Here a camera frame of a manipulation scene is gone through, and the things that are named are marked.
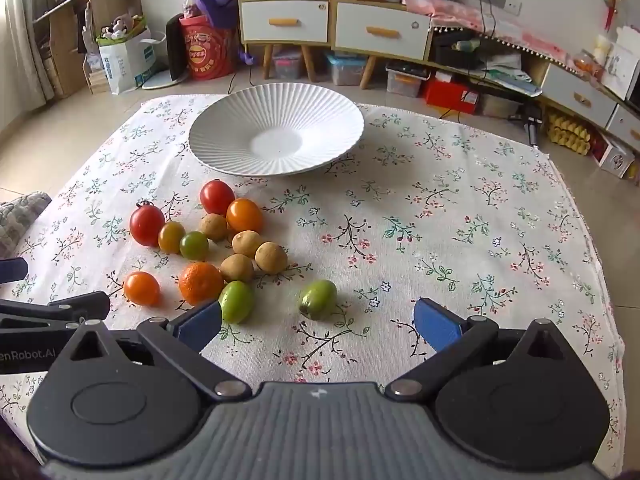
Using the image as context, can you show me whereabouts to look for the small mandarin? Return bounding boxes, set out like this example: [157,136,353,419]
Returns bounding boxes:
[179,261,225,307]

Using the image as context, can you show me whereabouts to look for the red cherry tomato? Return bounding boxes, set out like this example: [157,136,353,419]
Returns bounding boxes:
[129,201,166,247]
[200,179,236,216]

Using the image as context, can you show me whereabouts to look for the wooden bookshelf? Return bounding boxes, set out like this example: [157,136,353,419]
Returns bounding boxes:
[30,0,138,98]

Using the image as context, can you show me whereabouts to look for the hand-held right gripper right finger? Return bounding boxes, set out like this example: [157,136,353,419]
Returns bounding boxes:
[384,298,593,402]

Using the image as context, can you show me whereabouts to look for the grey knitted cushion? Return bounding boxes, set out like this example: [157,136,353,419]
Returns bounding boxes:
[0,191,52,261]

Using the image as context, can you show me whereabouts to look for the white printed carton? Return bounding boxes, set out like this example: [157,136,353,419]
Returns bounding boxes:
[597,135,636,178]

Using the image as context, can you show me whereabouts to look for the pile of papers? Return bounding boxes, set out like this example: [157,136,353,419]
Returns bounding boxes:
[482,50,543,97]

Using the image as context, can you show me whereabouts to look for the white illustrated box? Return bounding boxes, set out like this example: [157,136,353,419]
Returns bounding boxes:
[602,40,638,101]

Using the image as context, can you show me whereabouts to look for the low wooden media stand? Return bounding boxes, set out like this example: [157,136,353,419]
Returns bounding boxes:
[427,25,640,153]

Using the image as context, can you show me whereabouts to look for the white ribbed plate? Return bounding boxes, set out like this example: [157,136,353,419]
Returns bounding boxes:
[188,85,365,177]

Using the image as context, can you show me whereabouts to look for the pink fringed cloth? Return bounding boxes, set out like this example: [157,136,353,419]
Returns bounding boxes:
[400,0,571,61]

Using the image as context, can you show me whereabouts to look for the yellow-green cherry tomato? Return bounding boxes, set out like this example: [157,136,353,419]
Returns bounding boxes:
[158,221,187,255]

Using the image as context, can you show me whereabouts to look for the grey plastic storage box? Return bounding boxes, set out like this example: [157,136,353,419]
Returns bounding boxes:
[385,62,431,98]

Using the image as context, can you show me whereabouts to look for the green jujube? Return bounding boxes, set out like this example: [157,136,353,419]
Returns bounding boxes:
[218,280,255,325]
[298,279,338,321]

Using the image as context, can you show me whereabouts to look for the yellow egg tray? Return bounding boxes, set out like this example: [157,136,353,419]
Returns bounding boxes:
[546,112,593,156]

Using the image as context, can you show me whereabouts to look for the small white drawer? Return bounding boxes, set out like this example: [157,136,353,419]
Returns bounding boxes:
[607,105,640,153]
[541,64,616,128]

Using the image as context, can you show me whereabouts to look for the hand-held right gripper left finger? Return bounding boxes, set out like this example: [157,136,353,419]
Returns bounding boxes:
[42,300,253,404]

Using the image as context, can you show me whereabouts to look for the flat red box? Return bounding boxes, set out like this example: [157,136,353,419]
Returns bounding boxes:
[424,77,481,116]

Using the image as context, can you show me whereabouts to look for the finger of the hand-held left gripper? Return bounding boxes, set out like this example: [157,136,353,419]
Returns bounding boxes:
[0,257,29,284]
[0,291,111,333]

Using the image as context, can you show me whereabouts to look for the brown longan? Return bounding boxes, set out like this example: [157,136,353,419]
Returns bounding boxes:
[220,253,255,283]
[255,241,289,275]
[199,213,229,242]
[232,230,264,258]

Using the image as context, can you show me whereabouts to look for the large white drawer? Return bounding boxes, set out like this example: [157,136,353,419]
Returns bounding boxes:
[240,0,330,43]
[334,1,432,62]

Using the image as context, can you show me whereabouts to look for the orange cherry tomato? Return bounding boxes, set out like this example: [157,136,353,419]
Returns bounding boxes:
[226,198,265,235]
[123,271,161,307]

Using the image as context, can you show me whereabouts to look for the small plush toy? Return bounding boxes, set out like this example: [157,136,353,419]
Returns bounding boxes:
[100,14,143,40]

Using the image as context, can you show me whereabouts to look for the clear plastic storage box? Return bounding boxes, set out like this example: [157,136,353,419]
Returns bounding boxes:
[272,49,303,81]

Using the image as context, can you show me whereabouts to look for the white paper shopping bag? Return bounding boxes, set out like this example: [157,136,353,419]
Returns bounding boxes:
[96,27,166,96]

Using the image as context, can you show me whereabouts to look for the light curtain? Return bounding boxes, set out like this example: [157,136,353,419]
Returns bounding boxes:
[0,0,56,103]

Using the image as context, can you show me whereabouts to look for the glass jar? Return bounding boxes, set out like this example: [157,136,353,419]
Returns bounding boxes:
[572,49,598,76]

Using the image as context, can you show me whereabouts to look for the red printed bucket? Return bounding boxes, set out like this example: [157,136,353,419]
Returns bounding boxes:
[179,14,238,81]

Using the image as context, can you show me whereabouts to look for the blue-lidded plastic storage box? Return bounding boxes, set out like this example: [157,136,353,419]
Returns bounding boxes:
[325,52,368,87]

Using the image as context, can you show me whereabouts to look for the black panel on white base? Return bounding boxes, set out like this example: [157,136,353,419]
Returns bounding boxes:
[142,12,190,91]

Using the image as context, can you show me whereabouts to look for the green cherry tomato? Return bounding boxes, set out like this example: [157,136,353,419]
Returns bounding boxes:
[179,231,210,261]

